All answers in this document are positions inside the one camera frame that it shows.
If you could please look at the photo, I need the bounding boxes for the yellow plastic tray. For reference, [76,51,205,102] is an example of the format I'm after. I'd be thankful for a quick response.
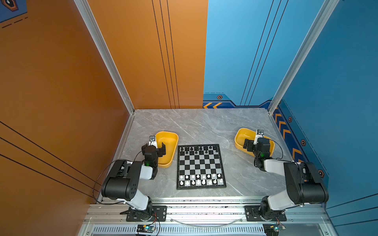
[234,128,259,157]
[156,131,179,168]

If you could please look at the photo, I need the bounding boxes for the aluminium corner post right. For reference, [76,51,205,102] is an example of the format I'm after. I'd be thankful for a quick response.
[268,0,339,115]

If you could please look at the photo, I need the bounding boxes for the aluminium front rail frame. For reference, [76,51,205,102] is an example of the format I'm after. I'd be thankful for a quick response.
[79,196,337,236]

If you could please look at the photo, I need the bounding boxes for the aluminium corner post left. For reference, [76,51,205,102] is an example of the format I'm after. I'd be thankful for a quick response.
[74,0,135,115]

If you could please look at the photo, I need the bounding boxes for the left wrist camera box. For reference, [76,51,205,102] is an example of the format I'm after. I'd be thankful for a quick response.
[148,135,158,148]

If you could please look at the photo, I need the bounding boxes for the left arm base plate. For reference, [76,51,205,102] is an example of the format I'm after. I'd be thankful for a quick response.
[126,205,167,222]

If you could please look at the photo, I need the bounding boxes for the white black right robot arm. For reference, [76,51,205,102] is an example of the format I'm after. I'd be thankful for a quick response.
[243,138,329,221]

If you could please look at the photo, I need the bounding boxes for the aluminium corner post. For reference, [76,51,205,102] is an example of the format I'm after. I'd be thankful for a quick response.
[74,0,135,115]
[268,0,339,115]

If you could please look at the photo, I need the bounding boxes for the black white chess board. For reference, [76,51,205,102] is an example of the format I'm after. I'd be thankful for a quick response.
[176,144,226,190]

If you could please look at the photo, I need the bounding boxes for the yellow left plastic tray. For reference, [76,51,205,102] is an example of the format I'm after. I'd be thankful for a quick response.
[156,131,179,168]

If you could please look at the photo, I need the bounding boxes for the green circuit board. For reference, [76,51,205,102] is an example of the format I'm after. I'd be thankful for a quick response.
[263,224,286,236]
[136,225,158,236]

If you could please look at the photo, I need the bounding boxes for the yellow right plastic tray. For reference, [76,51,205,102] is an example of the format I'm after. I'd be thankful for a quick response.
[234,128,259,157]

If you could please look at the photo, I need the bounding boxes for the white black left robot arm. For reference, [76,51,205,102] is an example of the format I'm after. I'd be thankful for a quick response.
[101,144,166,221]

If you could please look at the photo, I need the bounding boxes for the right green circuit board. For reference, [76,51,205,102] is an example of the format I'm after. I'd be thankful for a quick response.
[263,224,286,236]

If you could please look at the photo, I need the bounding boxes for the left green circuit board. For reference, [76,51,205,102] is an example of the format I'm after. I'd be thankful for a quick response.
[136,225,158,236]

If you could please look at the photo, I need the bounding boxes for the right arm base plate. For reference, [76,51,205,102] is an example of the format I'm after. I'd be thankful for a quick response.
[244,206,287,222]

